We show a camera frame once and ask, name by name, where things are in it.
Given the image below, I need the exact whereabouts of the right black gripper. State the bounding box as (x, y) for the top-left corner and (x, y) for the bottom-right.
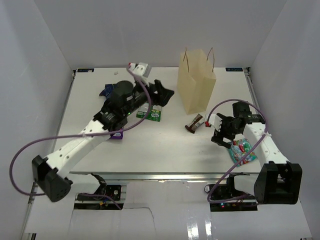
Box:
(211, 113), (241, 149)

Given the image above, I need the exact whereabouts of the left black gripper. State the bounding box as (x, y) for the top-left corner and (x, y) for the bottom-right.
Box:
(124, 77), (174, 117)

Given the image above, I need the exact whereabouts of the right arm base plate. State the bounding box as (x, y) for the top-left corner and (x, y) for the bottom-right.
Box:
(209, 184), (258, 213)

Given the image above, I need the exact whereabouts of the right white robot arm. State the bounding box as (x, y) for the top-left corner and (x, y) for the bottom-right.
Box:
(205, 99), (303, 205)

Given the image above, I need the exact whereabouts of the flat purple candy bag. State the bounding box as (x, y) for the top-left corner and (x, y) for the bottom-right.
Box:
(110, 128), (124, 140)

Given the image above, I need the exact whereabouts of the colourful red green candy bag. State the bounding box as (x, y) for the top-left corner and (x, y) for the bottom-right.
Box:
(228, 138), (258, 167)

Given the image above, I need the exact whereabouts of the left blue table label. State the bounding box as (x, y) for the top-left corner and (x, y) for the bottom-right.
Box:
(76, 68), (95, 73)

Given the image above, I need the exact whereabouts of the crumpled dark purple snack bag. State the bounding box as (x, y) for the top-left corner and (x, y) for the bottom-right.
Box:
(99, 83), (117, 99)

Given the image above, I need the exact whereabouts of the brown chocolate bar right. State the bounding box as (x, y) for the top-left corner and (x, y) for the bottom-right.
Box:
(184, 113), (205, 134)

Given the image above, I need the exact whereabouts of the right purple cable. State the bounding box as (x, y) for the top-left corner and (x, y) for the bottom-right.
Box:
(205, 99), (270, 207)

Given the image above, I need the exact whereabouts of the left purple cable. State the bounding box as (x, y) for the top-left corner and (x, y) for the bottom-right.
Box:
(9, 65), (154, 211)

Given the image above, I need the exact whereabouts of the brown paper bag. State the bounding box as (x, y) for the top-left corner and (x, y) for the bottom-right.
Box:
(177, 48), (217, 115)

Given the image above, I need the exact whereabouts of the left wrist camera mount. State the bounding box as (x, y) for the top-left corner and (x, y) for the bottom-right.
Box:
(127, 62), (152, 85)

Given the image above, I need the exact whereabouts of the purple cable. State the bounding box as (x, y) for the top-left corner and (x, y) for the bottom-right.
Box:
(205, 99), (270, 207)
(9, 65), (154, 211)

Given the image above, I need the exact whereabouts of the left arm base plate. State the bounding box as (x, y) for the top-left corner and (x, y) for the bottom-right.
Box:
(76, 184), (122, 204)

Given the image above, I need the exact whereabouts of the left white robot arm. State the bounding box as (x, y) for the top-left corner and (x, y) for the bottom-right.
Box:
(31, 80), (174, 203)

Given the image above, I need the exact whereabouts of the aluminium front rail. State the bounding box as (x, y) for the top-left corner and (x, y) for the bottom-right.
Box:
(43, 172), (266, 181)

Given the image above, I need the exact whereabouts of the green Fox's candy bag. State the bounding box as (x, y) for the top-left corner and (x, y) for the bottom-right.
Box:
(136, 103), (162, 122)

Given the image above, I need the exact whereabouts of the right blue table label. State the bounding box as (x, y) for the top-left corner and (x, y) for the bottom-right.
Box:
(225, 67), (243, 72)

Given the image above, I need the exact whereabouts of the blue table label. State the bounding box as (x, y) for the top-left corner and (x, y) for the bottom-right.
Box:
(225, 67), (243, 72)
(76, 68), (95, 73)

